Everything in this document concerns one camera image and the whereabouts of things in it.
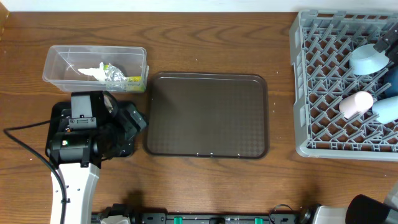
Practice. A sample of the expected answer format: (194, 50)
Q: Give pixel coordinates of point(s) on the light blue cup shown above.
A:
(386, 110)

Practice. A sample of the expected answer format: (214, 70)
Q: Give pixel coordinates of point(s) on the dark blue plate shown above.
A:
(392, 78)

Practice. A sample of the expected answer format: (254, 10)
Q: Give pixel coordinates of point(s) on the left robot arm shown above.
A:
(73, 190)

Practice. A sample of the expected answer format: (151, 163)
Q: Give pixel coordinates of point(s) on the light blue bowl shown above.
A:
(366, 60)

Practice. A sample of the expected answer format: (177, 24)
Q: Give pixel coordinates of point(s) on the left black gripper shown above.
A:
(142, 122)

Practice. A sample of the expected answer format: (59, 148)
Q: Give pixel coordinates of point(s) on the yellow green snack packet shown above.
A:
(136, 84)

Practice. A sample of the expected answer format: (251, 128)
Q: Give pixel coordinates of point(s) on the black plastic tray bin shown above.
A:
(92, 145)

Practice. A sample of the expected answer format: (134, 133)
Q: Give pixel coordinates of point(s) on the white tissue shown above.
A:
(97, 73)

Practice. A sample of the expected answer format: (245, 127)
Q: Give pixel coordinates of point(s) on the foil wrapper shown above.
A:
(113, 74)

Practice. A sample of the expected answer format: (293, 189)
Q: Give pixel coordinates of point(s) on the brown serving tray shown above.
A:
(208, 115)

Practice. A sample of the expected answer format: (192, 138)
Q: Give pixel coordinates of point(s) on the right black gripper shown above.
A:
(386, 40)

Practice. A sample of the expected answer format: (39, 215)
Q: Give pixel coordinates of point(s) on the white pink cup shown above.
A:
(357, 103)

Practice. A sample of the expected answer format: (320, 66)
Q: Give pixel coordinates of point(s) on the grey dishwasher rack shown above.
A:
(321, 44)

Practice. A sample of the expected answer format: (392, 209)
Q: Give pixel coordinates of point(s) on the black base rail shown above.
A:
(119, 213)

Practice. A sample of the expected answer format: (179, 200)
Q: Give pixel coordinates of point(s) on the clear plastic bin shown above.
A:
(63, 61)

